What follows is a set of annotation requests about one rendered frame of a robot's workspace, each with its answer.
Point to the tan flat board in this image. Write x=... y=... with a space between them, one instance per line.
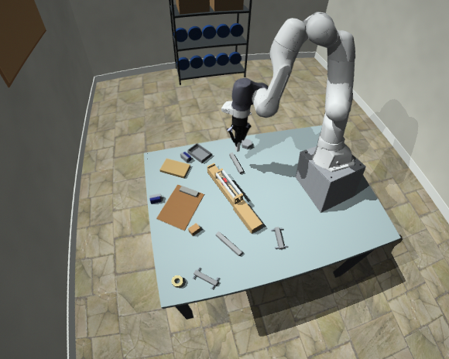
x=175 y=168

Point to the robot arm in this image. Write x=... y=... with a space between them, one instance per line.
x=331 y=153

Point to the brown clipboard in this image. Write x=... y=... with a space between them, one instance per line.
x=180 y=207

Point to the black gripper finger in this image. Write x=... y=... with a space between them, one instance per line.
x=242 y=136
x=236 y=138

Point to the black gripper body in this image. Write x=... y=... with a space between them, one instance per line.
x=238 y=122

